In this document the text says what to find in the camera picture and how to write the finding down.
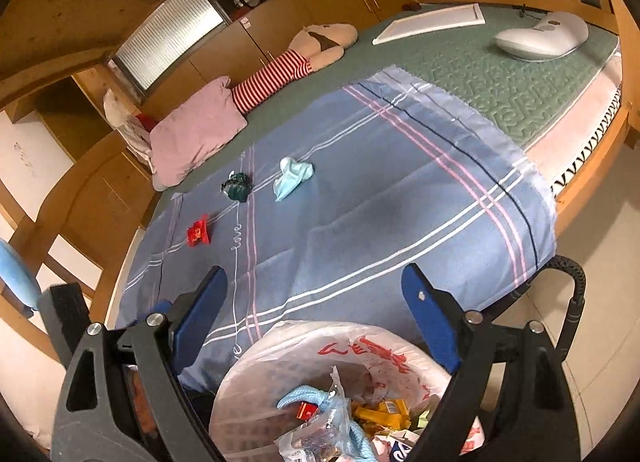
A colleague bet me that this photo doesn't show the blue striped blanket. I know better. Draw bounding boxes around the blue striped blanket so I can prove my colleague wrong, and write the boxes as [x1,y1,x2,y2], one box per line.
[114,66,558,393]

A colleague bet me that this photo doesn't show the wooden cabinet row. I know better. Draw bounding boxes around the wooden cabinet row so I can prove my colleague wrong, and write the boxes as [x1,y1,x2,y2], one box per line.
[220,0,416,72]

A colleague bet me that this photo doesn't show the white bin liner bag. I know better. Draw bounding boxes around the white bin liner bag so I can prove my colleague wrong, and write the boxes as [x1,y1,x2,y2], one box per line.
[209,320,483,462]

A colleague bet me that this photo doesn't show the blue chair cushion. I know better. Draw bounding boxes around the blue chair cushion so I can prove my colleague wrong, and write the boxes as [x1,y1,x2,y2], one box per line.
[0,238,40,315]

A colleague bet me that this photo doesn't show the pink pillow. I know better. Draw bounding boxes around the pink pillow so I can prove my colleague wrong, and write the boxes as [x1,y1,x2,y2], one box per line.
[149,76,249,191]

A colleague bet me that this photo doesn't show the frosted glass window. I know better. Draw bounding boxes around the frosted glass window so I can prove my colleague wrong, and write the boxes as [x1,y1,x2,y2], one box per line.
[112,0,226,92]

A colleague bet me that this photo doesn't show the white blue printed packet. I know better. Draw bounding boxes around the white blue printed packet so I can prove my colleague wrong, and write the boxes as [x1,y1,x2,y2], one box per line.
[375,429,426,462]

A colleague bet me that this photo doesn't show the black curved tube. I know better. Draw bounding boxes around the black curved tube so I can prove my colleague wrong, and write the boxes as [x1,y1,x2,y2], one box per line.
[547,254,587,363]

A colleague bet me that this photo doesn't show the dark green wrapper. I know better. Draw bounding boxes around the dark green wrapper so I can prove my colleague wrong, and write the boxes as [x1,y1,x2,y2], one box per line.
[221,171,252,203]

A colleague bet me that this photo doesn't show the light blue crumpled cloth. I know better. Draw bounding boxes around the light blue crumpled cloth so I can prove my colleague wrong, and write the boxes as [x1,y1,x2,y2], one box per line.
[272,157,316,203]

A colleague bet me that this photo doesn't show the white flat board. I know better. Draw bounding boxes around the white flat board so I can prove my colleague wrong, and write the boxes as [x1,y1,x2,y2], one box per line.
[372,2,486,46]

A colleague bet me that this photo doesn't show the stuffed doll with striped leggings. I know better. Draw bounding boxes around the stuffed doll with striped leggings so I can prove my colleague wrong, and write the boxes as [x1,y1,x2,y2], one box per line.
[231,23,359,115]

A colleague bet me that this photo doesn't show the red wrapper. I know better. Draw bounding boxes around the red wrapper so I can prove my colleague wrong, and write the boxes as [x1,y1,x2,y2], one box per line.
[186,214,211,247]

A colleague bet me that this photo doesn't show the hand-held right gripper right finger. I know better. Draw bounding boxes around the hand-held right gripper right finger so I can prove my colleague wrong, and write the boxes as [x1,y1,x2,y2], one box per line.
[401,263,583,462]

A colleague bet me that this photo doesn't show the wooden wardrobe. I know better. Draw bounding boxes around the wooden wardrobe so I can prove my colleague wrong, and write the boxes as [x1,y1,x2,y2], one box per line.
[30,127,163,323]

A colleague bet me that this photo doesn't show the white hanging cloth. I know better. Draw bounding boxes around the white hanging cloth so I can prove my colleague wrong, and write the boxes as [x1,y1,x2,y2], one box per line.
[102,88,153,167]

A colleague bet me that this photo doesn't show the light blue cloth strip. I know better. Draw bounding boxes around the light blue cloth strip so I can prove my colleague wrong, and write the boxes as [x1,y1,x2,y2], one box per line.
[277,384,331,410]

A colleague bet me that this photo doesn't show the green quilted mattress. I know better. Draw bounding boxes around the green quilted mattress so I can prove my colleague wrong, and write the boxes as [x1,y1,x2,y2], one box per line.
[150,2,626,197]

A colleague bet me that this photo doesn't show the clear plastic bag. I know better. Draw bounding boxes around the clear plastic bag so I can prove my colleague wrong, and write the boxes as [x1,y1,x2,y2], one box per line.
[277,367,376,462]

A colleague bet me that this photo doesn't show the white rounded device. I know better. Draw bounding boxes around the white rounded device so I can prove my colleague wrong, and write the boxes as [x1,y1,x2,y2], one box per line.
[494,12,589,61]

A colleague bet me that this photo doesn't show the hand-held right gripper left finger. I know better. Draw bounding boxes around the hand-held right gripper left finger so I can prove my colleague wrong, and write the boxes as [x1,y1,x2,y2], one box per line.
[50,265,229,462]

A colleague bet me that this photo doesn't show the yellow snack wrapper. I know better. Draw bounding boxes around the yellow snack wrapper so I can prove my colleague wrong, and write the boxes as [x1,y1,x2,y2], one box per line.
[352,399,416,430]

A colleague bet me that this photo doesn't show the green paper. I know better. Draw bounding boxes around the green paper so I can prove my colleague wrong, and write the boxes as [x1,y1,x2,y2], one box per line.
[410,404,438,430]

